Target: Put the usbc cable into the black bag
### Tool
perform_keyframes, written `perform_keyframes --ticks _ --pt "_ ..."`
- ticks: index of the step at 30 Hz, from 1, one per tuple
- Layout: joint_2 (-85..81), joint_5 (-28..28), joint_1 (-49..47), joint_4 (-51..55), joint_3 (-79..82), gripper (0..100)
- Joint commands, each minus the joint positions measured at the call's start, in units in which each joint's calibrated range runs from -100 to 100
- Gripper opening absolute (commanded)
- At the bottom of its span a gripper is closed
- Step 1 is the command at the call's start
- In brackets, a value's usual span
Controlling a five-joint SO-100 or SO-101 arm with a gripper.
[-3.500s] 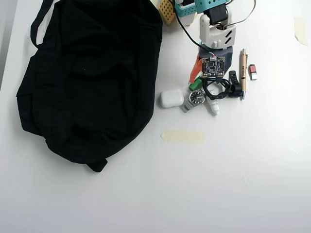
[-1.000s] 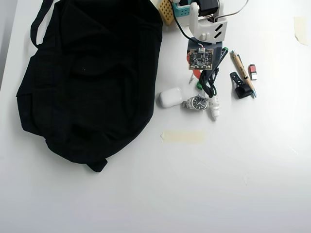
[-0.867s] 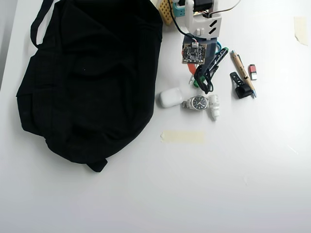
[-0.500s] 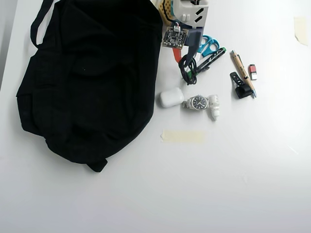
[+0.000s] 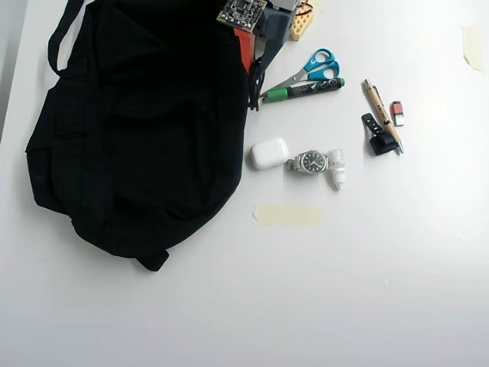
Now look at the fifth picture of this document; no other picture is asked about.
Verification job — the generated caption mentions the silver wrist watch dark dial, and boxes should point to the silver wrist watch dark dial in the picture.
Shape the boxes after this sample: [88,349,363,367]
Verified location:
[286,149,330,175]

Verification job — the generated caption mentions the wooden ballpoint pen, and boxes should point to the wooden ballpoint pen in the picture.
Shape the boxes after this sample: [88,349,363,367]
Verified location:
[361,77,406,156]

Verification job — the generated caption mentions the navy gripper body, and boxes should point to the navy gripper body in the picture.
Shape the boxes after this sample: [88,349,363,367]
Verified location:
[253,7,297,45]

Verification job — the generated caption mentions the black usbc cable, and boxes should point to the black usbc cable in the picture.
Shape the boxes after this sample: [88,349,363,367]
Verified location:
[248,58,269,114]

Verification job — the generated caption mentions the black fabric bag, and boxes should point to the black fabric bag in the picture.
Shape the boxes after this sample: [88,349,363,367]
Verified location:
[24,0,257,273]

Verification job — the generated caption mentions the white earbuds case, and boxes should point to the white earbuds case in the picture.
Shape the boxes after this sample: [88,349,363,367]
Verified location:
[249,138,290,171]

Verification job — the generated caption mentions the black clip device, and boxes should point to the black clip device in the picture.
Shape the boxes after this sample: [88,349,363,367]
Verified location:
[360,112,399,158]

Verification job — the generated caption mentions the blue handled scissors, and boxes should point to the blue handled scissors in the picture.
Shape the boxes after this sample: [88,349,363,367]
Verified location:
[259,47,342,100]

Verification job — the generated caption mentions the red and silver usb stick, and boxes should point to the red and silver usb stick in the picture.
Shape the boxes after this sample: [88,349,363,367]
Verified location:
[389,99,406,128]

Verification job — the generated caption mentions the small white dropper bottle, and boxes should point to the small white dropper bottle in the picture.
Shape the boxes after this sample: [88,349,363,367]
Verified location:
[325,148,347,192]

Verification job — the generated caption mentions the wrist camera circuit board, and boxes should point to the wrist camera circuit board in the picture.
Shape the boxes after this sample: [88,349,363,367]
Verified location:
[215,0,269,32]

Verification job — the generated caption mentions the short beige masking tape piece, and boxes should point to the short beige masking tape piece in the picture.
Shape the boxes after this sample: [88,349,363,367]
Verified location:
[461,25,485,73]

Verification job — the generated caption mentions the long beige masking tape strip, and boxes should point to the long beige masking tape strip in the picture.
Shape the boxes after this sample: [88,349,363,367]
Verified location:
[252,203,324,228]

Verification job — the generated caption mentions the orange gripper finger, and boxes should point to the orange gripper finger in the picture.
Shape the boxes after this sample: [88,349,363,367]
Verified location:
[233,28,257,75]

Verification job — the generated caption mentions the black marker with green cap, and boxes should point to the black marker with green cap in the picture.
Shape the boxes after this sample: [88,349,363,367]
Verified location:
[262,76,347,105]

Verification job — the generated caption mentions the navy gripper finger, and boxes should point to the navy gripper finger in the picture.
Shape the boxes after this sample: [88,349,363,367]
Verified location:
[261,37,286,72]

